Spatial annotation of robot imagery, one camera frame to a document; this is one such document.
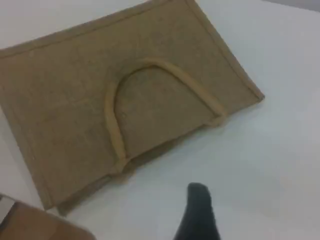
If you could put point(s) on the brown jute tote bag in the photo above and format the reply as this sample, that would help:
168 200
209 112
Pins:
75 100

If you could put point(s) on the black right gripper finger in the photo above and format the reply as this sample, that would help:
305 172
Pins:
197 215

